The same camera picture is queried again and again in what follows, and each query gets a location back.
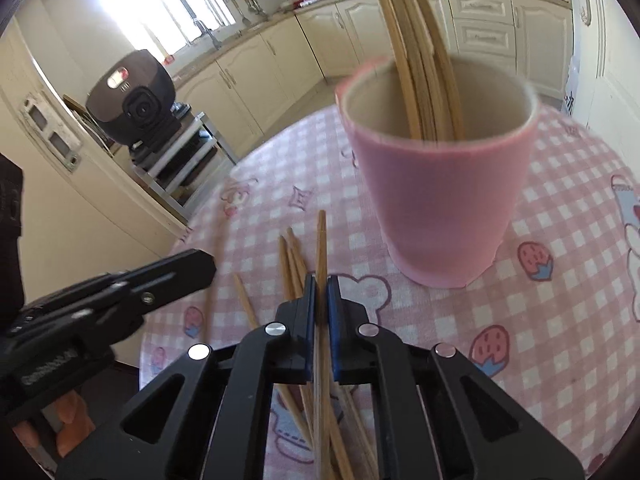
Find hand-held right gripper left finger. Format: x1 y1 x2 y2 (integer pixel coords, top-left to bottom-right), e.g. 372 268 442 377
55 274 318 480

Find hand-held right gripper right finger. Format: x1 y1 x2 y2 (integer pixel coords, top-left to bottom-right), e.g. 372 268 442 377
326 274 586 480

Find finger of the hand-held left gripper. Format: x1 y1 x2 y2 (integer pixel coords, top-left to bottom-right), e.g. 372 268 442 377
7 292 146 356
30 249 217 318

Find pile of wooden chopsticks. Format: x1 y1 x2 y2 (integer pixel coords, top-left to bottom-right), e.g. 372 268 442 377
232 227 381 480

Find single wooden chopstick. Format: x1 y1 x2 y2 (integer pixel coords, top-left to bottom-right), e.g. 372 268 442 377
312 210 333 480

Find pink cup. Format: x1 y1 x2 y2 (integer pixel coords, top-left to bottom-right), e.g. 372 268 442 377
334 55 541 290

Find bundle of wooden chopsticks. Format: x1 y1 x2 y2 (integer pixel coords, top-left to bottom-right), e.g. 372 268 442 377
364 0 466 141

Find person's left hand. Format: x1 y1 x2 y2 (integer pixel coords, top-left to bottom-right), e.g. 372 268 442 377
12 390 96 458

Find white metal rack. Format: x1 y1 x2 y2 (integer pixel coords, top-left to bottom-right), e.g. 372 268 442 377
131 110 238 223

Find dark rice cooker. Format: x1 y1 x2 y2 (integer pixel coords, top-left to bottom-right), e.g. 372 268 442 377
84 49 183 153

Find metal lock strike plate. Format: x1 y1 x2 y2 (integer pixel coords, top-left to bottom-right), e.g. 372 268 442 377
19 92 82 175

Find pink checked tablecloth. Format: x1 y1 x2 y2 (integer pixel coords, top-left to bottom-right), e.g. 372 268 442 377
139 105 640 480

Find metal faucet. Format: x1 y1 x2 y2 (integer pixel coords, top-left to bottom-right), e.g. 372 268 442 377
192 19 223 51

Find white lower cabinets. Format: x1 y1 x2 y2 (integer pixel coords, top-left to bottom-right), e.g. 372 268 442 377
165 0 573 156

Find window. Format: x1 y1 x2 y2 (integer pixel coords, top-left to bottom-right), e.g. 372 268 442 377
92 0 236 56

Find white cabinet drawer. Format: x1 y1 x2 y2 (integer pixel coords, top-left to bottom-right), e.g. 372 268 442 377
450 0 516 20
457 20 517 59

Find white plastic bag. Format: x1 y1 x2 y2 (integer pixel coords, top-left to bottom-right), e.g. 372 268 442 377
561 55 582 116

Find white door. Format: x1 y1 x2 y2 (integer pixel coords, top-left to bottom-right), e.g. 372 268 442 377
565 0 640 131

